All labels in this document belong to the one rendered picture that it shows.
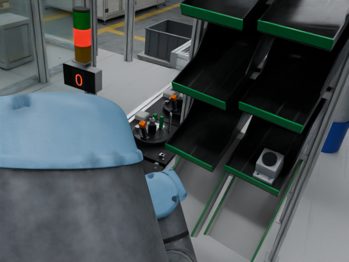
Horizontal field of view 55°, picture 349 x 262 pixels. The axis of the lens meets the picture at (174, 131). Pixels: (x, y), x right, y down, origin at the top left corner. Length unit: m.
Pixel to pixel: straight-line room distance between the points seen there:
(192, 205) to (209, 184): 0.07
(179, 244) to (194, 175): 0.37
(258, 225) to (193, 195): 0.18
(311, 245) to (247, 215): 0.34
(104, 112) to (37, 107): 0.04
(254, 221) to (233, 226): 0.05
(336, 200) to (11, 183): 1.28
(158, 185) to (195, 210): 0.36
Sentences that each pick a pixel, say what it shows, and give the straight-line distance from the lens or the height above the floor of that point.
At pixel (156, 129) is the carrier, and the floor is 1.00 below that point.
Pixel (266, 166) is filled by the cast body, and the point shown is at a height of 1.25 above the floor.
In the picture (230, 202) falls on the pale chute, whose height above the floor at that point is 1.06.
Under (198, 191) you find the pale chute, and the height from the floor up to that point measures 1.06.
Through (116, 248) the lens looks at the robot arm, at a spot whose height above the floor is 1.52.
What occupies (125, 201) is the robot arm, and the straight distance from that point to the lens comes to 0.19.
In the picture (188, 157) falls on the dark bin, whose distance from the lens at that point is 0.78.
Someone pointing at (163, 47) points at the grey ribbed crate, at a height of 0.72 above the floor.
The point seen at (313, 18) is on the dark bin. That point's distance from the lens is 0.68.
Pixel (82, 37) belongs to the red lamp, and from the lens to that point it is 1.06.
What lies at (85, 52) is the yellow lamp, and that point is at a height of 1.29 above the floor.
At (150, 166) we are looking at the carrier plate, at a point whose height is 0.97.
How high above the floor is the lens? 1.66
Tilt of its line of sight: 32 degrees down
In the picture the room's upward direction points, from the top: 7 degrees clockwise
